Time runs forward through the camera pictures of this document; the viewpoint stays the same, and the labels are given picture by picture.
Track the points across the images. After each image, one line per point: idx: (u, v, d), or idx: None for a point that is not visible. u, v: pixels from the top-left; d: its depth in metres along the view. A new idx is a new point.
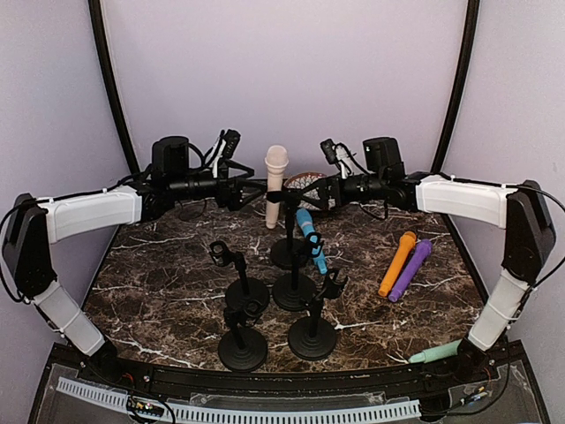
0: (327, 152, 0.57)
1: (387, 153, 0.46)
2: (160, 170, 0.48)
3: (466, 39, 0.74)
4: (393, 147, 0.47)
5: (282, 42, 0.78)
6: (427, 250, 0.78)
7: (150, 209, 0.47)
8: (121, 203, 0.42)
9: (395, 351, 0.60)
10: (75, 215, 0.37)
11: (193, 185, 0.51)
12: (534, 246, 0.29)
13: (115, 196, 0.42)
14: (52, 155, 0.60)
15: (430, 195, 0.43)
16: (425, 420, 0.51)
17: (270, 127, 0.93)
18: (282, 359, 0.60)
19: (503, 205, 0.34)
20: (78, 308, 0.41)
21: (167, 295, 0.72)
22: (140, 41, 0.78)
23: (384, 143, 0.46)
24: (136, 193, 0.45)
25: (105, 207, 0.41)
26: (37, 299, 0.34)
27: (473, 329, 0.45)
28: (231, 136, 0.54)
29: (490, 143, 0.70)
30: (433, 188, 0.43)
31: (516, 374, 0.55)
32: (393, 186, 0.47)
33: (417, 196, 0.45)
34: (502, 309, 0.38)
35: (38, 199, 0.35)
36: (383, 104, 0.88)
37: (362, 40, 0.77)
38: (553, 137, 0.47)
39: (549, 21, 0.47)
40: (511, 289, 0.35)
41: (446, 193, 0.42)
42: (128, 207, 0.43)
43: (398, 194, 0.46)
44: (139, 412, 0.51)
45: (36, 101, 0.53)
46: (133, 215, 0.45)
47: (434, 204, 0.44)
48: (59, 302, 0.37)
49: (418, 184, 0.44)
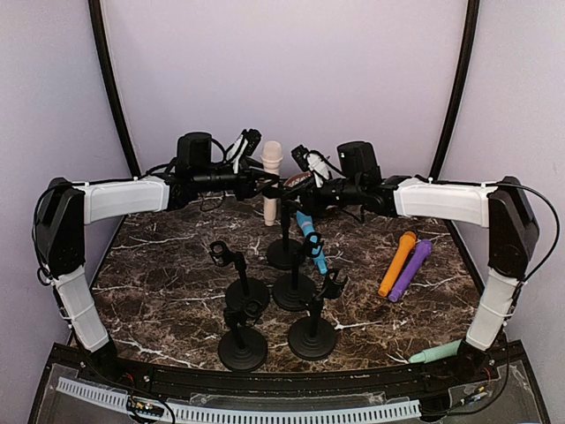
0: (298, 162, 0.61)
1: (363, 158, 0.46)
2: (184, 163, 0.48)
3: (466, 39, 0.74)
4: (369, 153, 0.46)
5: (281, 43, 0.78)
6: (427, 249, 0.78)
7: (175, 200, 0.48)
8: (152, 190, 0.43)
9: (395, 351, 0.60)
10: (109, 199, 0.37)
11: (217, 177, 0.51)
12: (520, 244, 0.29)
13: (145, 184, 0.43)
14: (54, 156, 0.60)
15: (409, 200, 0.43)
16: (425, 420, 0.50)
17: (269, 127, 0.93)
18: (282, 359, 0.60)
19: (484, 203, 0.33)
20: (91, 302, 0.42)
21: (167, 295, 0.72)
22: (139, 41, 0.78)
23: (359, 148, 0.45)
24: (164, 182, 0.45)
25: (136, 193, 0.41)
26: (64, 279, 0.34)
27: (470, 329, 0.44)
28: (253, 136, 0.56)
29: (490, 143, 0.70)
30: (410, 192, 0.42)
31: (516, 374, 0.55)
32: (372, 193, 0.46)
33: (396, 201, 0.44)
34: (494, 306, 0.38)
35: (73, 184, 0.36)
36: (384, 104, 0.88)
37: (362, 40, 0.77)
38: (553, 137, 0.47)
39: (550, 21, 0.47)
40: (499, 285, 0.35)
41: (425, 196, 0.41)
42: (157, 193, 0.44)
43: (376, 200, 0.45)
44: (139, 412, 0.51)
45: (37, 101, 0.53)
46: (161, 203, 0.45)
47: (414, 208, 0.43)
48: (77, 285, 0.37)
49: (396, 190, 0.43)
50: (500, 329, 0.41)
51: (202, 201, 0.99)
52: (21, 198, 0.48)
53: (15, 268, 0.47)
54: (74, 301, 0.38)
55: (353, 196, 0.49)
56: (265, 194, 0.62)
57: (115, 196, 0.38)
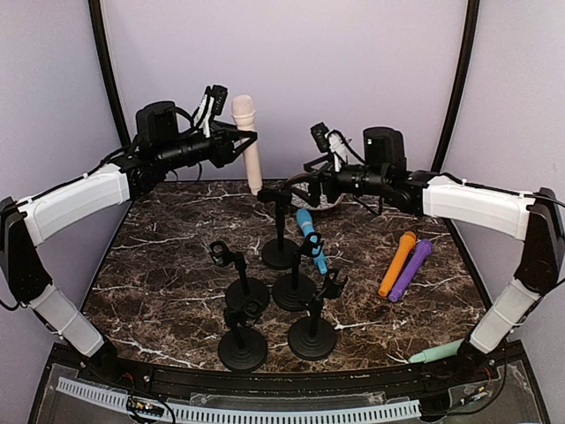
0: (318, 140, 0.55)
1: (392, 146, 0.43)
2: (146, 140, 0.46)
3: (466, 39, 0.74)
4: (398, 140, 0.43)
5: (281, 44, 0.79)
6: (427, 249, 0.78)
7: (138, 185, 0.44)
8: (108, 185, 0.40)
9: (395, 351, 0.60)
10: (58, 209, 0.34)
11: (185, 147, 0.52)
12: (551, 258, 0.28)
13: (99, 180, 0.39)
14: (54, 156, 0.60)
15: (439, 200, 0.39)
16: (425, 420, 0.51)
17: (269, 126, 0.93)
18: (282, 359, 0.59)
19: (523, 216, 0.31)
20: (75, 312, 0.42)
21: (167, 295, 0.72)
22: (139, 41, 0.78)
23: (389, 136, 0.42)
24: (119, 170, 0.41)
25: (89, 192, 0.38)
26: (32, 305, 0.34)
27: (477, 330, 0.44)
28: (219, 92, 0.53)
29: (491, 143, 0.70)
30: (442, 193, 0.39)
31: (516, 374, 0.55)
32: (399, 187, 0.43)
33: (425, 200, 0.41)
34: (509, 315, 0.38)
35: (16, 201, 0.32)
36: (383, 104, 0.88)
37: (361, 41, 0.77)
38: (553, 137, 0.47)
39: (548, 22, 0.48)
40: (519, 298, 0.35)
41: (455, 199, 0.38)
42: (116, 186, 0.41)
43: (403, 196, 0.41)
44: (139, 412, 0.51)
45: (36, 102, 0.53)
46: (123, 194, 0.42)
47: (440, 208, 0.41)
48: (54, 306, 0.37)
49: (425, 187, 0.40)
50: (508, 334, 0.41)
51: (202, 201, 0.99)
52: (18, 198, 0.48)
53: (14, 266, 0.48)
54: (54, 319, 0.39)
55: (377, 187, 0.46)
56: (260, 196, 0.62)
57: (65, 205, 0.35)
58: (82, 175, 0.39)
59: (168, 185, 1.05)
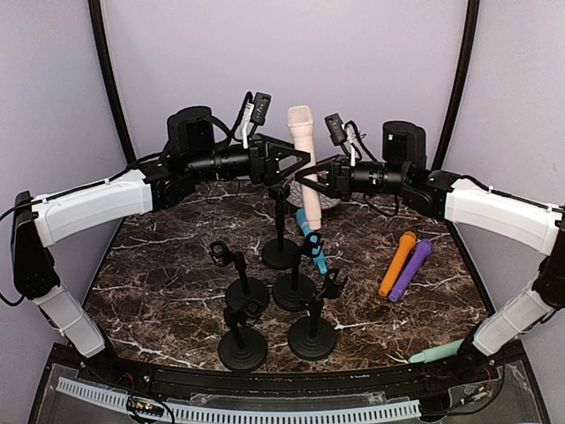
0: (332, 130, 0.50)
1: (415, 146, 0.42)
2: (177, 149, 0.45)
3: (466, 39, 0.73)
4: (421, 140, 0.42)
5: (281, 44, 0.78)
6: (427, 249, 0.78)
7: (162, 195, 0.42)
8: (128, 193, 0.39)
9: (395, 351, 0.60)
10: (71, 214, 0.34)
11: (220, 156, 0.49)
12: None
13: (118, 187, 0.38)
14: (52, 156, 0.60)
15: (463, 207, 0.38)
16: (425, 420, 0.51)
17: (270, 126, 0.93)
18: (282, 359, 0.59)
19: (550, 232, 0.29)
20: (79, 312, 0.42)
21: (167, 295, 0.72)
22: (139, 41, 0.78)
23: (413, 134, 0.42)
24: (144, 179, 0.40)
25: (108, 200, 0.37)
26: (36, 300, 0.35)
27: (479, 333, 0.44)
28: (260, 99, 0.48)
29: (491, 143, 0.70)
30: (468, 199, 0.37)
31: (516, 374, 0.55)
32: (421, 189, 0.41)
33: (448, 205, 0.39)
34: (516, 322, 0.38)
35: (33, 200, 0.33)
36: (382, 104, 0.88)
37: (361, 41, 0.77)
38: (553, 137, 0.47)
39: (549, 23, 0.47)
40: (533, 306, 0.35)
41: (481, 207, 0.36)
42: (136, 196, 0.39)
43: (424, 198, 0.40)
44: (139, 412, 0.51)
45: (35, 102, 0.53)
46: (144, 205, 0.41)
47: (466, 216, 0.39)
48: (59, 305, 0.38)
49: (450, 192, 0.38)
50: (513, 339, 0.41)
51: (202, 201, 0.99)
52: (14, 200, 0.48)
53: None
54: (59, 318, 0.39)
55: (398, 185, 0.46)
56: (273, 196, 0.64)
57: (78, 209, 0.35)
58: (104, 179, 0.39)
59: None
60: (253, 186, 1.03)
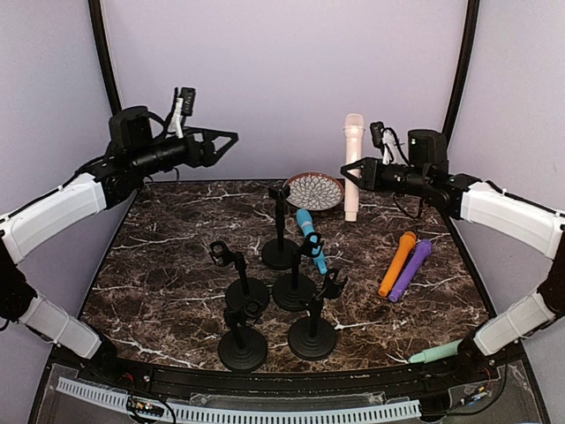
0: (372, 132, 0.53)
1: (435, 148, 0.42)
2: (120, 147, 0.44)
3: (466, 39, 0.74)
4: (441, 143, 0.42)
5: (281, 44, 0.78)
6: (427, 249, 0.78)
7: (113, 193, 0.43)
8: (83, 195, 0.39)
9: (395, 351, 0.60)
10: (33, 224, 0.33)
11: (158, 149, 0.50)
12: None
13: (72, 191, 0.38)
14: (52, 156, 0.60)
15: (478, 206, 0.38)
16: (425, 420, 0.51)
17: (270, 126, 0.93)
18: (282, 359, 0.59)
19: (555, 236, 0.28)
20: (65, 316, 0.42)
21: (167, 295, 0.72)
22: (139, 41, 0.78)
23: (433, 137, 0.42)
24: (94, 178, 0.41)
25: (65, 205, 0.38)
26: (22, 319, 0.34)
27: (482, 329, 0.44)
28: (186, 93, 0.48)
29: (491, 143, 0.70)
30: (482, 199, 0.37)
31: (516, 374, 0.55)
32: (439, 188, 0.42)
33: (463, 203, 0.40)
34: (520, 326, 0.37)
35: None
36: (382, 104, 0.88)
37: (361, 41, 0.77)
38: (553, 137, 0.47)
39: (549, 22, 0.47)
40: (534, 312, 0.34)
41: (494, 208, 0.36)
42: (90, 196, 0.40)
43: (442, 197, 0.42)
44: (139, 412, 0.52)
45: (34, 102, 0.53)
46: (99, 204, 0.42)
47: (480, 216, 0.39)
48: (43, 315, 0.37)
49: (466, 191, 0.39)
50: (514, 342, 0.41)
51: (202, 201, 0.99)
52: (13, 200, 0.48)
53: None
54: (47, 328, 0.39)
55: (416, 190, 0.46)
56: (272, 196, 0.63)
57: (40, 218, 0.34)
58: (56, 187, 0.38)
59: (168, 185, 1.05)
60: (252, 186, 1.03)
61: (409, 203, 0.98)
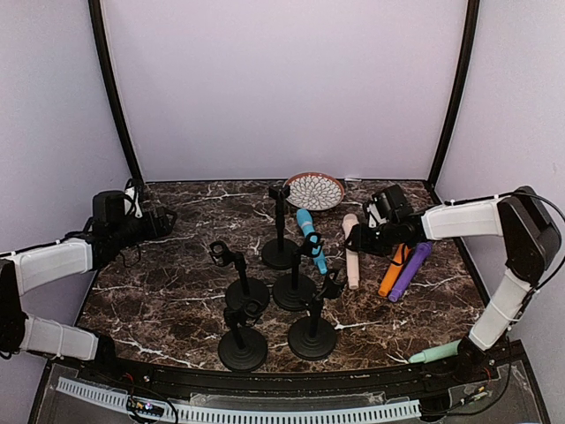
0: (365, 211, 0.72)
1: (392, 195, 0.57)
2: (101, 221, 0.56)
3: (466, 39, 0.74)
4: (398, 193, 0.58)
5: (281, 43, 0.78)
6: (427, 249, 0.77)
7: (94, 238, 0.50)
8: (79, 252, 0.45)
9: (395, 351, 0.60)
10: (40, 264, 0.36)
11: (133, 227, 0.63)
12: (533, 245, 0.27)
13: (68, 246, 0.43)
14: (51, 156, 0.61)
15: (435, 221, 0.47)
16: (425, 420, 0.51)
17: (270, 126, 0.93)
18: (282, 359, 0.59)
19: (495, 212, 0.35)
20: (59, 327, 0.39)
21: (167, 295, 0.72)
22: (139, 41, 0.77)
23: (387, 190, 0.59)
24: (86, 241, 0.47)
25: (66, 257, 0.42)
26: (22, 345, 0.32)
27: (476, 325, 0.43)
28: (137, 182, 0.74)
29: (491, 143, 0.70)
30: (437, 214, 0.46)
31: (516, 374, 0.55)
32: (403, 223, 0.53)
33: (424, 226, 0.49)
34: (504, 307, 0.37)
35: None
36: (381, 104, 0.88)
37: (361, 41, 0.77)
38: (553, 136, 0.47)
39: (549, 22, 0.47)
40: (513, 288, 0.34)
41: (447, 216, 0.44)
42: (83, 254, 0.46)
43: (408, 229, 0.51)
44: (139, 412, 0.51)
45: (32, 102, 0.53)
46: (86, 263, 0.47)
47: (441, 230, 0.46)
48: (40, 335, 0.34)
49: (424, 214, 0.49)
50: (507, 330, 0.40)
51: (202, 202, 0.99)
52: (11, 199, 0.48)
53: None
54: (45, 345, 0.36)
55: (388, 231, 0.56)
56: (273, 197, 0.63)
57: (45, 262, 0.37)
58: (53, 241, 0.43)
59: (168, 185, 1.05)
60: (253, 186, 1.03)
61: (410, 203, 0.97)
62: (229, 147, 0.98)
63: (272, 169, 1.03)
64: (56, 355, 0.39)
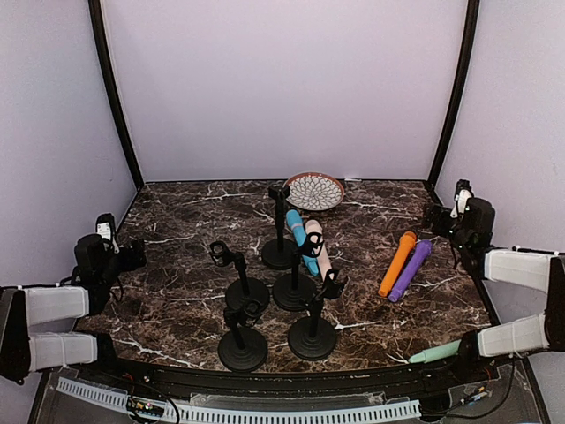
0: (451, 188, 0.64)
1: (480, 218, 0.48)
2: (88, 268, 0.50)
3: (466, 39, 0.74)
4: (490, 218, 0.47)
5: (281, 43, 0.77)
6: (427, 249, 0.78)
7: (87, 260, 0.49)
8: (77, 296, 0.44)
9: (395, 351, 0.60)
10: (43, 299, 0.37)
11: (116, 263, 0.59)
12: None
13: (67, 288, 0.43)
14: (50, 156, 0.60)
15: (496, 261, 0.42)
16: (425, 420, 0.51)
17: (270, 126, 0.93)
18: (282, 359, 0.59)
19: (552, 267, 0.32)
20: (60, 339, 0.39)
21: (167, 295, 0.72)
22: (139, 41, 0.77)
23: (482, 209, 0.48)
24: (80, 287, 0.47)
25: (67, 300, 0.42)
26: (32, 368, 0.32)
27: (488, 330, 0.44)
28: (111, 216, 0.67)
29: (492, 143, 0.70)
30: (498, 255, 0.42)
31: (516, 374, 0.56)
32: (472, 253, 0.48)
33: (485, 262, 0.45)
34: (517, 340, 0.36)
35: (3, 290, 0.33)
36: (381, 104, 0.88)
37: (361, 41, 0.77)
38: (553, 136, 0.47)
39: (550, 23, 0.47)
40: (534, 332, 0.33)
41: (508, 261, 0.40)
42: (81, 299, 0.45)
43: (470, 261, 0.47)
44: (139, 412, 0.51)
45: (31, 102, 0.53)
46: (83, 308, 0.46)
47: (500, 274, 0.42)
48: (42, 353, 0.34)
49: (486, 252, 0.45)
50: (511, 356, 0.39)
51: (202, 202, 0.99)
52: (12, 200, 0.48)
53: (8, 268, 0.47)
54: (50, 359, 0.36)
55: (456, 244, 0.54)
56: (272, 196, 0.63)
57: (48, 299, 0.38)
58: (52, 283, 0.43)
59: (168, 185, 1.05)
60: (253, 186, 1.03)
61: (410, 203, 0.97)
62: (229, 147, 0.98)
63: (272, 168, 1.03)
64: (62, 365, 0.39)
